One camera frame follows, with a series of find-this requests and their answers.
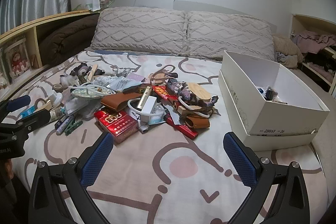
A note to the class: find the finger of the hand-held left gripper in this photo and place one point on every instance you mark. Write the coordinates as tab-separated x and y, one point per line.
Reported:
18	103
34	121

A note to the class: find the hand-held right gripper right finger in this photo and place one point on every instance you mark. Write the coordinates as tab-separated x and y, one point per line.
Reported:
236	150

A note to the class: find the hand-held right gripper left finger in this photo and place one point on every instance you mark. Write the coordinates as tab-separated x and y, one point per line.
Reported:
101	150

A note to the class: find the clear bottle with white label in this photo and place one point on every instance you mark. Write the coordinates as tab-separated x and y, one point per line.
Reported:
56	113

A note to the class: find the white shoe box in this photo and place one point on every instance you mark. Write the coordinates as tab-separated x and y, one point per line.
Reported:
236	98

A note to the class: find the white charger block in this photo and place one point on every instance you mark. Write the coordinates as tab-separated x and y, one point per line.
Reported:
150	106

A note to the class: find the gold ribbed metal case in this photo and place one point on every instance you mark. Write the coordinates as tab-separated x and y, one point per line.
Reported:
144	98

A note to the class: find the oval wooden board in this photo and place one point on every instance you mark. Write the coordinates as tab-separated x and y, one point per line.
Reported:
199	92

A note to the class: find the lavender marker pen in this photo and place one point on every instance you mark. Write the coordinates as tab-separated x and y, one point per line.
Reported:
61	125

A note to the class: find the red cigarette box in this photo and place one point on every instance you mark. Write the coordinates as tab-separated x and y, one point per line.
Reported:
118	127

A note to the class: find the green clothes clip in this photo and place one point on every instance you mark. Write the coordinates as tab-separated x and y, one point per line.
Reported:
73	127

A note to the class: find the brown tape roll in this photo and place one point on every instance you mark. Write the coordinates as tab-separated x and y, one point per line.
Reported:
58	87

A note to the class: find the framed bear picture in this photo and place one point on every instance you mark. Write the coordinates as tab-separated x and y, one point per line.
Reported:
18	58

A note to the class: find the clear plastic phone case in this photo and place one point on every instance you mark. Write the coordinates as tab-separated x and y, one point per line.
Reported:
81	108

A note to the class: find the small brown leather holder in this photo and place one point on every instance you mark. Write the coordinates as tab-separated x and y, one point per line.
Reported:
197	121

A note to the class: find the brown leather case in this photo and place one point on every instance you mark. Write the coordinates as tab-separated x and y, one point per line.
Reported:
118	102

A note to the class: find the slim white box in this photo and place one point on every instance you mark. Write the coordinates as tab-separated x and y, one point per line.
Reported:
137	112

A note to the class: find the green floral pouch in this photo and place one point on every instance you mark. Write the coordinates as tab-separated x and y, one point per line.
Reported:
84	95

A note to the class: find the purple dried flower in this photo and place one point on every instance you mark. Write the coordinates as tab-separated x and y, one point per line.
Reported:
80	70

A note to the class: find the white plastic packet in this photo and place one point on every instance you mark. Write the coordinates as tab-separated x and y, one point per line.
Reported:
120	83

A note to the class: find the wooden bedside shelf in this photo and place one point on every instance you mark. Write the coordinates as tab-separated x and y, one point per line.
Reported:
34	29

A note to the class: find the purple floral scrunchie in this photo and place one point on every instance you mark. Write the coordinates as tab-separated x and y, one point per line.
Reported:
183	88

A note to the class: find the red printed packet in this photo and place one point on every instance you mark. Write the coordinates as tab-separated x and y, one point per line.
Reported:
163	94

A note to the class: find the brown quilt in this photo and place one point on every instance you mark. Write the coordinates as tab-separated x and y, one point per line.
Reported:
71	37

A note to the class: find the rose gold scissors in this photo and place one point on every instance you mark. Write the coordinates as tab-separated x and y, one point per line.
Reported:
161	74

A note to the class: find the grey curtain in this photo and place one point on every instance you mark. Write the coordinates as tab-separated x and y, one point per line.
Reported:
34	6

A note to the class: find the beige fuzzy cushion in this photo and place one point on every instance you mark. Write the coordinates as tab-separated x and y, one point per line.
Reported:
287	49

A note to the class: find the beige knitted pillow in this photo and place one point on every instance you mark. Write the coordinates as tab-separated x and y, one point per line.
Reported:
139	29
228	35

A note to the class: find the pile of clothes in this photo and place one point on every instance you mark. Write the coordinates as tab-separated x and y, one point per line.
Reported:
312	40

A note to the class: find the white wall shelf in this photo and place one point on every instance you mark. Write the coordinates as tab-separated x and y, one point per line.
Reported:
302	24

